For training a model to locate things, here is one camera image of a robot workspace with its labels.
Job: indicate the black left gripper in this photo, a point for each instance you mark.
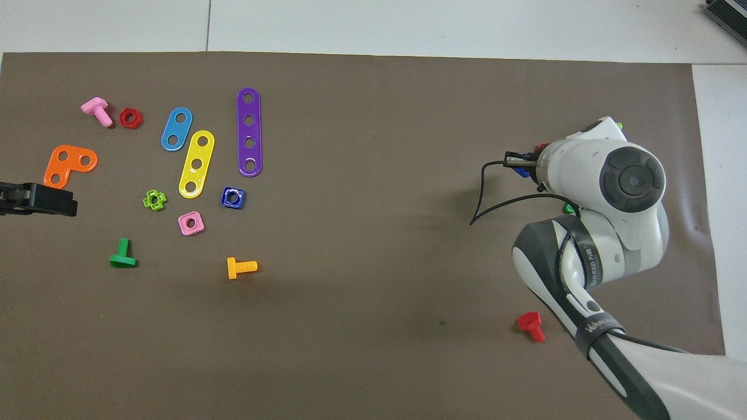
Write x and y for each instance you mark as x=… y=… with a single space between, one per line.
x=11 y=197

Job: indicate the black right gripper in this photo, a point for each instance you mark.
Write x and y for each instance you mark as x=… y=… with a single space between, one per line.
x=540 y=166

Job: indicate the blue square nut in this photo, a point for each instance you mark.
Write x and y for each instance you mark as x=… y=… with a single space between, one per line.
x=225 y=201

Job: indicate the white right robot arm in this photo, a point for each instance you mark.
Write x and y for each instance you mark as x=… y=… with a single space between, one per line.
x=630 y=181

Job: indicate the orange three-hole corner plate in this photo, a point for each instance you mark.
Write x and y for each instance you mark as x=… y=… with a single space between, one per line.
x=73 y=158

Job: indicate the green triangle nut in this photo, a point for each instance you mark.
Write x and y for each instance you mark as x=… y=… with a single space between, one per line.
x=568 y=208

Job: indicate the green plastic bolt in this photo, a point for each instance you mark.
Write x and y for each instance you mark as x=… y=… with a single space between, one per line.
x=122 y=259

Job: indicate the pink plastic bolt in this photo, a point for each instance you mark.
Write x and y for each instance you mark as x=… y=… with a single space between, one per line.
x=96 y=108

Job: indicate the lime green cross nut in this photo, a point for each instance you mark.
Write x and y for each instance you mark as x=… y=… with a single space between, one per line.
x=161 y=200

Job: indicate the pink square nut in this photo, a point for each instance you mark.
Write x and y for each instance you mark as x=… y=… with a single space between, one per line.
x=182 y=224

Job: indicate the blue two-hole plate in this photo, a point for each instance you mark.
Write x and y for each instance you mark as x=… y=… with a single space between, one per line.
x=177 y=129

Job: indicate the yellow three-hole plate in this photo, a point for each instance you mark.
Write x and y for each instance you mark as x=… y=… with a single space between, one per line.
x=200 y=153

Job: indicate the red plastic bolt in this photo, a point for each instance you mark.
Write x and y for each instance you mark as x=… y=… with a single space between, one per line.
x=530 y=321

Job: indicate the orange plastic bolt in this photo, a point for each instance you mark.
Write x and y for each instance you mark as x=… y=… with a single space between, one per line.
x=233 y=268

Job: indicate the purple four-hole plate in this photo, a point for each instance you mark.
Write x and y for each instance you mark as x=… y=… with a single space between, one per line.
x=249 y=131

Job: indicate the brown table mat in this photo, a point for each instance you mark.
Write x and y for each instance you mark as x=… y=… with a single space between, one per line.
x=350 y=326

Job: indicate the grey ribbed device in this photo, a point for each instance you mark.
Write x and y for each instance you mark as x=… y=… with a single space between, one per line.
x=729 y=14

